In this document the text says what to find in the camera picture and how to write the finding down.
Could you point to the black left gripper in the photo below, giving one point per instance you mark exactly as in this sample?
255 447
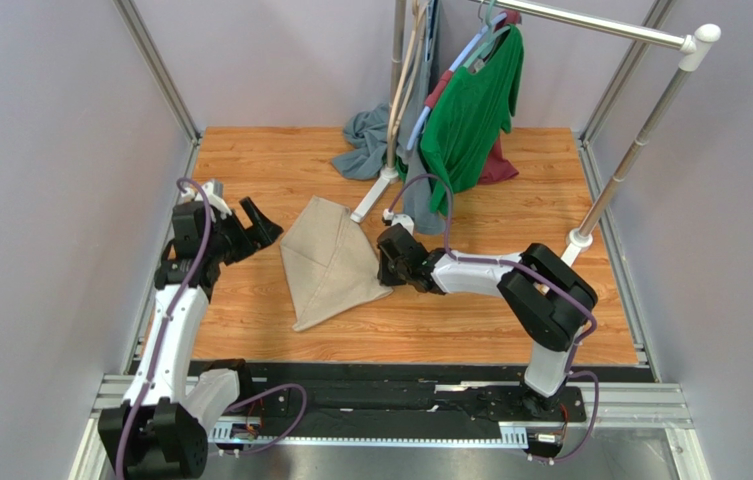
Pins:
267 232

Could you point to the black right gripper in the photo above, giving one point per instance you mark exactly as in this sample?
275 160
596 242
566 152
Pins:
391 252

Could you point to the beige linen napkin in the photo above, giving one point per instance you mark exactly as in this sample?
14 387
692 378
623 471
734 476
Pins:
329 264

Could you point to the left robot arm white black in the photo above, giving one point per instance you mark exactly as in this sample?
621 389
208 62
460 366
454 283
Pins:
160 428

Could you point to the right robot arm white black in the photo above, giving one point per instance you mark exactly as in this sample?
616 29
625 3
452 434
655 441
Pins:
550 300

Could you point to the blue-grey garment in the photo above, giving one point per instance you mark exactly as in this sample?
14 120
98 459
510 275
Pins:
366 132

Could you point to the beige wooden clothes hanger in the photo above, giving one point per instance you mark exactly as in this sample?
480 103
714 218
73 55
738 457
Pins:
405 56

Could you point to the maroon garment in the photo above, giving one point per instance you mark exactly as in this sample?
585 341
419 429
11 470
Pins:
496 167

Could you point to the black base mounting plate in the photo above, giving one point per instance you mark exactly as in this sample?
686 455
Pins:
404 401

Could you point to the green t-shirt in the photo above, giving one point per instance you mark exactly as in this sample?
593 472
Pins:
474 109

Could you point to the light blue clothes hanger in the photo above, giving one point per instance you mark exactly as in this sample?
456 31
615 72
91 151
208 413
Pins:
436 92

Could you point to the teal clothes hanger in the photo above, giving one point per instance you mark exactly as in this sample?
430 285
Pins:
483 48

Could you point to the silver white clothes rack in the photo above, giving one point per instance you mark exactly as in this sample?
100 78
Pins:
693 47

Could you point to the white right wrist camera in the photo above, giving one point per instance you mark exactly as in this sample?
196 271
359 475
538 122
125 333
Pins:
391 218

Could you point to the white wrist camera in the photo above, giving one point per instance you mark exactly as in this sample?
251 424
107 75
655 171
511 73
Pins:
391 218
212 190

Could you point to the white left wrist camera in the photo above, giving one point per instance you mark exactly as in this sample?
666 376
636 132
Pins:
212 190

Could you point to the aluminium frame rail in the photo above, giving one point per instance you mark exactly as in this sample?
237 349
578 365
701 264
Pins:
630 406

